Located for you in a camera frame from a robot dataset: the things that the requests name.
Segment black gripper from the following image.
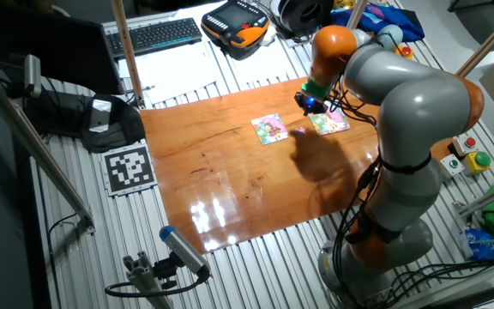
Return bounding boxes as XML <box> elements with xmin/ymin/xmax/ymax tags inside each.
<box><xmin>293</xmin><ymin>92</ymin><xmax>329</xmax><ymax>117</ymax></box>

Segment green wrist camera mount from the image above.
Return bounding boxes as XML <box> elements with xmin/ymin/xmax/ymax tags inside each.
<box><xmin>301</xmin><ymin>79</ymin><xmax>332</xmax><ymax>100</ymax></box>

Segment black camera cable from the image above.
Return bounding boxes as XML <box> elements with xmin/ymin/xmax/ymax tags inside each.
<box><xmin>104</xmin><ymin>265</ymin><xmax>212</xmax><ymax>299</ymax></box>

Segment pale blue egg-shaped object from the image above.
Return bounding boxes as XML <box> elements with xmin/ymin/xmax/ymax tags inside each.
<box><xmin>375</xmin><ymin>24</ymin><xmax>404</xmax><ymax>51</ymax></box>

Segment cartoon puzzle with missing piece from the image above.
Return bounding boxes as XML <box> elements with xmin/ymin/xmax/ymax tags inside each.
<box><xmin>250</xmin><ymin>112</ymin><xmax>290</xmax><ymax>147</ymax></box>

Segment black and orange teach pendant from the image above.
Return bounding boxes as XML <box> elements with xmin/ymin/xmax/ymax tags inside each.
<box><xmin>201</xmin><ymin>0</ymin><xmax>271</xmax><ymax>61</ymax></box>

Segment silver camera with blue cap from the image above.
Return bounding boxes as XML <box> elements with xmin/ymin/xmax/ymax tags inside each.
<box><xmin>159</xmin><ymin>225</ymin><xmax>212</xmax><ymax>278</ymax></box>

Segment black floor cables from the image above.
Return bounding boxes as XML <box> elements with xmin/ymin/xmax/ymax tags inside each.
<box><xmin>379</xmin><ymin>256</ymin><xmax>494</xmax><ymax>308</ymax></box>

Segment glossy wooden board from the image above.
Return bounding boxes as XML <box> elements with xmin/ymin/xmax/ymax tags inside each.
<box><xmin>139</xmin><ymin>76</ymin><xmax>456</xmax><ymax>255</ymax></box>

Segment blue plastic bag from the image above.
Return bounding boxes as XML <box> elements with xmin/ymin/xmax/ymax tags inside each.
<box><xmin>459</xmin><ymin>227</ymin><xmax>494</xmax><ymax>262</ymax></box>

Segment aluminium profile post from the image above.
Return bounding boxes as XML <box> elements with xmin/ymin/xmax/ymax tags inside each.
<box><xmin>122</xmin><ymin>251</ymin><xmax>173</xmax><ymax>309</ymax></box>

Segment grey box with green button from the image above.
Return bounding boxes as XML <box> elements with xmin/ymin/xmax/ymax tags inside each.
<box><xmin>438</xmin><ymin>153</ymin><xmax>466</xmax><ymax>179</ymax></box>

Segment black and white marker tag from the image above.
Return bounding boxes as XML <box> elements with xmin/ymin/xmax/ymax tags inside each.
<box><xmin>100</xmin><ymin>143</ymin><xmax>158</xmax><ymax>197</ymax></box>

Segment slanted aluminium beam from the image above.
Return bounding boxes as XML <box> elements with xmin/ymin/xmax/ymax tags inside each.
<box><xmin>0</xmin><ymin>55</ymin><xmax>97</xmax><ymax>235</ymax></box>

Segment white paper sheet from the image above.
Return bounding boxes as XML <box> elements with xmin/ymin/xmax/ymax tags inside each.
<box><xmin>117</xmin><ymin>40</ymin><xmax>225</xmax><ymax>106</ymax></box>
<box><xmin>212</xmin><ymin>36</ymin><xmax>306</xmax><ymax>87</ymax></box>

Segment frame pole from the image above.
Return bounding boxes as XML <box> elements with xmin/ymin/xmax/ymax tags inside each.
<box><xmin>346</xmin><ymin>0</ymin><xmax>369</xmax><ymax>30</ymax></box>
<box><xmin>110</xmin><ymin>0</ymin><xmax>146</xmax><ymax>109</ymax></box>
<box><xmin>455</xmin><ymin>2</ymin><xmax>494</xmax><ymax>80</ymax></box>

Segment yellow box with green button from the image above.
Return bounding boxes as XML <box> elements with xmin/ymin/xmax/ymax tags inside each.
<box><xmin>464</xmin><ymin>150</ymin><xmax>492</xmax><ymax>176</ymax></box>

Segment aluminium bar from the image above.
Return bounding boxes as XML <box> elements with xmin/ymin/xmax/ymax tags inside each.
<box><xmin>458</xmin><ymin>174</ymin><xmax>494</xmax><ymax>218</ymax></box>

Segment complete cartoon puzzle picture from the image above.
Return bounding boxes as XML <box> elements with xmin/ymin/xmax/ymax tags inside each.
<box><xmin>308</xmin><ymin>106</ymin><xmax>352</xmax><ymax>137</ymax></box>

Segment silver camera on beam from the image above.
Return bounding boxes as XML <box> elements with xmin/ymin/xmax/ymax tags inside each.
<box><xmin>22</xmin><ymin>53</ymin><xmax>43</xmax><ymax>99</ymax></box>

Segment black filament spool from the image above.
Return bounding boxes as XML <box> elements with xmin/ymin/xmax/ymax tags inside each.
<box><xmin>277</xmin><ymin>0</ymin><xmax>336</xmax><ymax>39</ymax></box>

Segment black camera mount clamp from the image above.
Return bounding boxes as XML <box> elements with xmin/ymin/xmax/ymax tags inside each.
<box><xmin>152</xmin><ymin>251</ymin><xmax>180</xmax><ymax>291</ymax></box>

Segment black keyboard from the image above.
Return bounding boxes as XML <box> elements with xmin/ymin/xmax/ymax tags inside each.
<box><xmin>105</xmin><ymin>17</ymin><xmax>204</xmax><ymax>60</ymax></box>

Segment grey box with red button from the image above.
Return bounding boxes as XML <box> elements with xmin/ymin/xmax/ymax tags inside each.
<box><xmin>451</xmin><ymin>135</ymin><xmax>479</xmax><ymax>158</ymax></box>

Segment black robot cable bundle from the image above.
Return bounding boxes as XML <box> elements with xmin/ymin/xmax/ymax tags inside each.
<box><xmin>323</xmin><ymin>81</ymin><xmax>388</xmax><ymax>308</ymax></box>

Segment blue cloth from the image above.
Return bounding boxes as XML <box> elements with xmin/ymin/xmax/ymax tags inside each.
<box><xmin>330</xmin><ymin>3</ymin><xmax>426</xmax><ymax>43</ymax></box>

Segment black monitor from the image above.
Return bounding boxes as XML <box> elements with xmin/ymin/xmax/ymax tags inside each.
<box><xmin>0</xmin><ymin>3</ymin><xmax>126</xmax><ymax>96</ymax></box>

